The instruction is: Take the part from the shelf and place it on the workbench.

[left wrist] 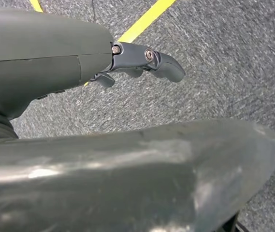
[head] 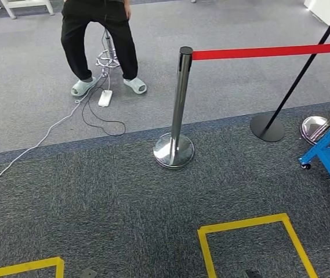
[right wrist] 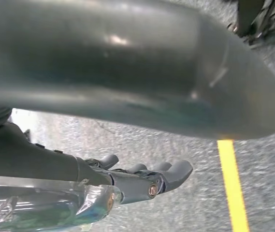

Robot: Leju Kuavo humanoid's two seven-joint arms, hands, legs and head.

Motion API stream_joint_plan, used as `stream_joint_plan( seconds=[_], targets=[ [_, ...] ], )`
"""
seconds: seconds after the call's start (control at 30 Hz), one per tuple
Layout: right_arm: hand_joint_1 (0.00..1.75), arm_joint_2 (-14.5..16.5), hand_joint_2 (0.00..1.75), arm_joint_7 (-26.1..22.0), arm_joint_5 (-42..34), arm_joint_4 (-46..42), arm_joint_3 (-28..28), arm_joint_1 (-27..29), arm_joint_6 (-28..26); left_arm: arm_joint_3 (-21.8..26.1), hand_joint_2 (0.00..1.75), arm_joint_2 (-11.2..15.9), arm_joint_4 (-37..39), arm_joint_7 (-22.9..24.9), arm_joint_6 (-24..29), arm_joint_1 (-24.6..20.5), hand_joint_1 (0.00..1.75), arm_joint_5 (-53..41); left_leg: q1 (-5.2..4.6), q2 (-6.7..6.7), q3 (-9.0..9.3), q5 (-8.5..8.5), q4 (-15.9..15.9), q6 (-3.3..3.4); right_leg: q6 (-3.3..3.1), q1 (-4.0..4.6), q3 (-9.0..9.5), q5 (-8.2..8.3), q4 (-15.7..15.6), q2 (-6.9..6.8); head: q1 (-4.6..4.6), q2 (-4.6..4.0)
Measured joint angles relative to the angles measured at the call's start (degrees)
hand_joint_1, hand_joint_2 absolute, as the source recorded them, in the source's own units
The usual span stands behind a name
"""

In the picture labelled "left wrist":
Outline yellow floor tape square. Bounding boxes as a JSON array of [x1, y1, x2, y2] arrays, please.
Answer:
[[30, 0, 176, 87]]

